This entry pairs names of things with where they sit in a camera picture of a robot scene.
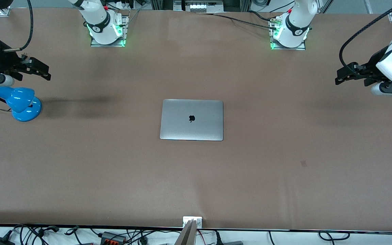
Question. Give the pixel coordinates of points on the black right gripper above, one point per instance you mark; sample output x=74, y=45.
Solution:
x=2, y=60

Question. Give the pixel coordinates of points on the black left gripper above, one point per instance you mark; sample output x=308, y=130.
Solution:
x=372, y=63

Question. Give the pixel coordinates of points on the grey silver laptop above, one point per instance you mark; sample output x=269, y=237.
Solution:
x=191, y=119

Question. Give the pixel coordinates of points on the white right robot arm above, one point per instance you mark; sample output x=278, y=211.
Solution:
x=100, y=20

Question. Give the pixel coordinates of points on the blue desk lamp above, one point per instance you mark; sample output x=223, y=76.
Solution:
x=22, y=103

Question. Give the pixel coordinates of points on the white power strip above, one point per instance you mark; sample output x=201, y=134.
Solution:
x=199, y=6

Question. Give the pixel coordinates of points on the black orange power adapter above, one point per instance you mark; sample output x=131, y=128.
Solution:
x=112, y=237

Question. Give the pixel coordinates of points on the black plug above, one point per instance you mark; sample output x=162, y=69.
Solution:
x=218, y=240

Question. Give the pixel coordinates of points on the grey aluminium bar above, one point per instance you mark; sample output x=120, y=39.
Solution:
x=186, y=236

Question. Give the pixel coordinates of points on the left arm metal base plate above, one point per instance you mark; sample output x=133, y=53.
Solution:
x=301, y=47

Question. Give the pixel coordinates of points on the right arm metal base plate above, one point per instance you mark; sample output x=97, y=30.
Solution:
x=123, y=30

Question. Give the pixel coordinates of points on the white table edge bracket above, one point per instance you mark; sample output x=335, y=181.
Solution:
x=186, y=219

